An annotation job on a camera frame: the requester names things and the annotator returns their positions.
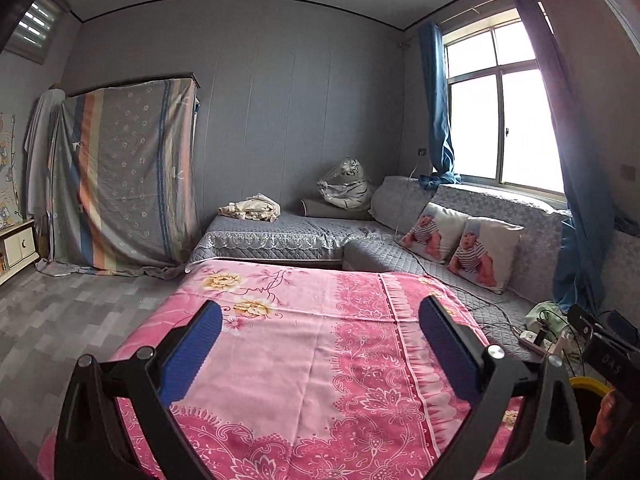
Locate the beige crumpled cloth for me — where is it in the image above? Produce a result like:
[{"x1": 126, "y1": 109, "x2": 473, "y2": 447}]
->
[{"x1": 217, "y1": 192, "x2": 282, "y2": 222}]

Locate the light green cloth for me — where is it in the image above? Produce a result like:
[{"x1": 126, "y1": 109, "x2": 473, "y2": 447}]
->
[{"x1": 525, "y1": 301, "x2": 571, "y2": 331}]

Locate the yellow rimmed trash bin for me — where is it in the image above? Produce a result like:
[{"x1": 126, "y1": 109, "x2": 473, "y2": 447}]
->
[{"x1": 570, "y1": 377, "x2": 615, "y2": 401}]

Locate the window blind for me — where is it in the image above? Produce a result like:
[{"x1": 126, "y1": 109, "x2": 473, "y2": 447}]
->
[{"x1": 5, "y1": 0, "x2": 68, "y2": 65}]

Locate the pink floral cloth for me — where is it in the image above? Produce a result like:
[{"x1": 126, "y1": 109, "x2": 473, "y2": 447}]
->
[{"x1": 36, "y1": 259, "x2": 531, "y2": 480}]

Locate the white tiger plush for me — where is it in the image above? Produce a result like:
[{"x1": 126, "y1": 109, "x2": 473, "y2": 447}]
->
[{"x1": 316, "y1": 157, "x2": 375, "y2": 209}]

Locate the baby print pillow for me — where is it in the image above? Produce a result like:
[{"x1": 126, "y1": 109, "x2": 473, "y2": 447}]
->
[
  {"x1": 446, "y1": 216, "x2": 525, "y2": 295},
  {"x1": 400, "y1": 202, "x2": 471, "y2": 264}
]

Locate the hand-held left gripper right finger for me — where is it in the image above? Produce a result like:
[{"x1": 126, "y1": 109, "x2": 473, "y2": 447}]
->
[{"x1": 418, "y1": 295, "x2": 586, "y2": 480}]

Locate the person's right hand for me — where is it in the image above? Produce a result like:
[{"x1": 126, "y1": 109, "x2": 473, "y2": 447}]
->
[{"x1": 590, "y1": 390, "x2": 621, "y2": 453}]

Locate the striped grey sheet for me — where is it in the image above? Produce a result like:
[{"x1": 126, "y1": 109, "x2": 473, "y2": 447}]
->
[{"x1": 36, "y1": 77, "x2": 201, "y2": 278}]

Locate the blue curtain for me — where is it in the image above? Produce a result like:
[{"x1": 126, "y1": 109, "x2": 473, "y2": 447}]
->
[
  {"x1": 417, "y1": 20, "x2": 462, "y2": 191},
  {"x1": 506, "y1": 0, "x2": 621, "y2": 316}
]

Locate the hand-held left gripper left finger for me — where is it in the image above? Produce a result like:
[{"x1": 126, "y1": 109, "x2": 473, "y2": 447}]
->
[{"x1": 54, "y1": 300, "x2": 223, "y2": 480}]

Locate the white power strip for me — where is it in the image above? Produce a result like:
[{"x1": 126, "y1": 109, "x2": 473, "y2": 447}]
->
[{"x1": 519, "y1": 330, "x2": 563, "y2": 358}]

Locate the white low cabinet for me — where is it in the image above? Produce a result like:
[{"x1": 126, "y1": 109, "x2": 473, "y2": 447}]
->
[{"x1": 0, "y1": 219, "x2": 40, "y2": 286}]

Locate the cartoon wall sticker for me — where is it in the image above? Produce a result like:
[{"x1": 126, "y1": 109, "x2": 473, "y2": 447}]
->
[{"x1": 0, "y1": 112, "x2": 23, "y2": 231}]

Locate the black cable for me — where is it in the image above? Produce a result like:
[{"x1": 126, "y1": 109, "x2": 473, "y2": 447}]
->
[{"x1": 537, "y1": 310, "x2": 588, "y2": 376}]

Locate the white charger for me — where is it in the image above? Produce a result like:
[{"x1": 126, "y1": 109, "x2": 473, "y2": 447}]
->
[{"x1": 547, "y1": 332, "x2": 573, "y2": 366}]

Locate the window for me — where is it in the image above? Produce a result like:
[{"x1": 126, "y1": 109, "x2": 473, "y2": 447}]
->
[{"x1": 440, "y1": 7, "x2": 568, "y2": 193}]

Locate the grey pillow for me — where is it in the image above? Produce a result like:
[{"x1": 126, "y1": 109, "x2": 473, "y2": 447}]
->
[{"x1": 300, "y1": 198, "x2": 373, "y2": 221}]

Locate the grey quilted sofa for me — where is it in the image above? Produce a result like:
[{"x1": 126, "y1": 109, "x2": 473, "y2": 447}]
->
[{"x1": 187, "y1": 175, "x2": 640, "y2": 376}]

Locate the white hanging cloth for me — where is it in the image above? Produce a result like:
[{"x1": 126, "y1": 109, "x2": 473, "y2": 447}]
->
[{"x1": 24, "y1": 89, "x2": 65, "y2": 221}]

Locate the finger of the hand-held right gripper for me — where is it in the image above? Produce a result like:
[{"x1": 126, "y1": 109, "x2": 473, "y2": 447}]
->
[
  {"x1": 606, "y1": 310, "x2": 640, "y2": 346},
  {"x1": 567, "y1": 304, "x2": 606, "y2": 341}
]

